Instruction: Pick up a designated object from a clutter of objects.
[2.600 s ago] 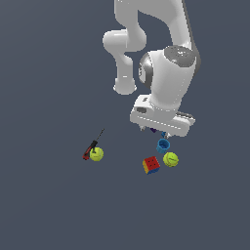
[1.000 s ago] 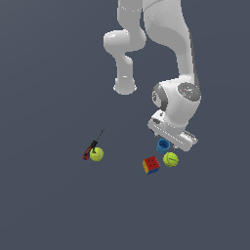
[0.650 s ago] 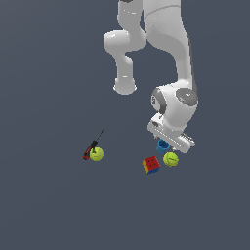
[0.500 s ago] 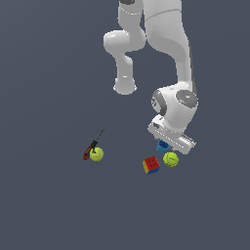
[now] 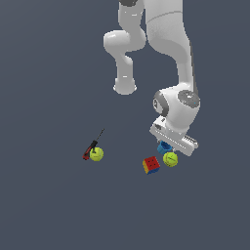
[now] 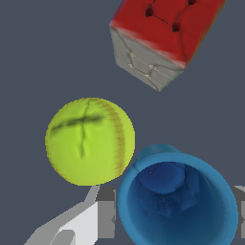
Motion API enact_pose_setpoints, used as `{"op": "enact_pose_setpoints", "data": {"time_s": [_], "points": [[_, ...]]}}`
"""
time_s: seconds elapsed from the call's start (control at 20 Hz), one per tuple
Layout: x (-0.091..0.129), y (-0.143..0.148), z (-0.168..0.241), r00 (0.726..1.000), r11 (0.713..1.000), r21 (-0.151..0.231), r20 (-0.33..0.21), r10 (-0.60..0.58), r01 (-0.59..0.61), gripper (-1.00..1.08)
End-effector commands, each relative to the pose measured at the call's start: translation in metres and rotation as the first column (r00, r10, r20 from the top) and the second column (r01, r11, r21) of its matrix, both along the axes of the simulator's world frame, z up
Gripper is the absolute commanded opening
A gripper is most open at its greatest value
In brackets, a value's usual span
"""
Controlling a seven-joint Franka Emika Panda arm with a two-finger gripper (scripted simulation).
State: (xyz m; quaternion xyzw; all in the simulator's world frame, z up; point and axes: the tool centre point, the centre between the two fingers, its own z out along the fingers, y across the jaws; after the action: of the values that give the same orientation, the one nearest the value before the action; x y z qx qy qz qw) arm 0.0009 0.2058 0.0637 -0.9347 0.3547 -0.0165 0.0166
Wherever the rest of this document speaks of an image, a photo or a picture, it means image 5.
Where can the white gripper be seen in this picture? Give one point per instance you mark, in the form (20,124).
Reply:
(173,138)

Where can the blue cup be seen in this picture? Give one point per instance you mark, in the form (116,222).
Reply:
(163,148)

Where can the yellow-green tennis ball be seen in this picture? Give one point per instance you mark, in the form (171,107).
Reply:
(170,159)
(97,154)

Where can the colourful puzzle cube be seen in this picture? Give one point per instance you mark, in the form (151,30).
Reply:
(151,165)

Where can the black red screwdriver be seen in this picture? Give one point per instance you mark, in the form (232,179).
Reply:
(92,147)

